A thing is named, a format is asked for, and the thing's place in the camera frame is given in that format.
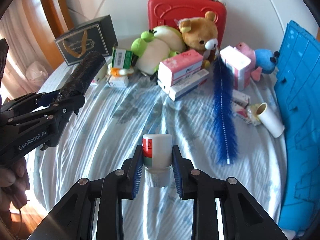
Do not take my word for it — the black umbrella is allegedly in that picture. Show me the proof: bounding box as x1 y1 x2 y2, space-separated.
56 51 106 101

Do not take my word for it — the white pill bottle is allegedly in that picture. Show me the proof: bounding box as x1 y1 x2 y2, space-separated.
143 134 172 188

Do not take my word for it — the person left hand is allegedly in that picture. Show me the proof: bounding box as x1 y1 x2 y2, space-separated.
1 157 30 212

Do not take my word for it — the white plastic bag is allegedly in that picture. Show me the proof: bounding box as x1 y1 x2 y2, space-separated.
25 61 49 88

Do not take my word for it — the bed sheet striped blue white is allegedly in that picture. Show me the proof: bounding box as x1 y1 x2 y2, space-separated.
26 71 286 239

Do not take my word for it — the small white grey box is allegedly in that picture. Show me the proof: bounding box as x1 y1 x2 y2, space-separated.
106 76 129 88

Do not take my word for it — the green medicine box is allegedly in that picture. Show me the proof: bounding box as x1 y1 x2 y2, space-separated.
111 48 133 69

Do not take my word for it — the black gift box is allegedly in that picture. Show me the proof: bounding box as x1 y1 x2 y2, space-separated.
55 15 118 66

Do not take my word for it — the white paper tube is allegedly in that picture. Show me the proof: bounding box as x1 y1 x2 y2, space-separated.
256 102 285 138

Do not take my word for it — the green frog plush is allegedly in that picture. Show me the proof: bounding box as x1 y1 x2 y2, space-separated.
131 25 186 76

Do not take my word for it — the yellow foil sachet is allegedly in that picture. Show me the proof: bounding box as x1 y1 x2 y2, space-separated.
246 103 261 126

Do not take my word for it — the long white blue medicine box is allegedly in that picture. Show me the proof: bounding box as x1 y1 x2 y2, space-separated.
169 69 209 101

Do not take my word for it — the red white small box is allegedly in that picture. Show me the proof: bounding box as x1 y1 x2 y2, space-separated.
232 103 251 124

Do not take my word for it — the small white medicine box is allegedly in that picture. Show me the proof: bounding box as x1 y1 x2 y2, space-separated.
232 89 251 108

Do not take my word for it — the red hard-shell case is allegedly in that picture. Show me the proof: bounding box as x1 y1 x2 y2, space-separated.
148 0 227 44

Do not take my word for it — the blue plastic crate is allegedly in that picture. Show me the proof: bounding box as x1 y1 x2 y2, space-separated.
274 21 319 235

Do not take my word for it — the blue bottle brush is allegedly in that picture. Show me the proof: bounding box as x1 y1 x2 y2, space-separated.
213 55 238 165

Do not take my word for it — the brown teddy bear plush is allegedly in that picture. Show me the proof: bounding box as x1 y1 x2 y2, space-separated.
178 11 218 68

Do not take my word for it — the pink white tissue box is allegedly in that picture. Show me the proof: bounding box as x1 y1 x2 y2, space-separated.
220 46 251 91

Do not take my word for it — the pink pig plush blue shirt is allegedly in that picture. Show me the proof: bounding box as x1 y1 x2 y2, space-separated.
235 42 280 82

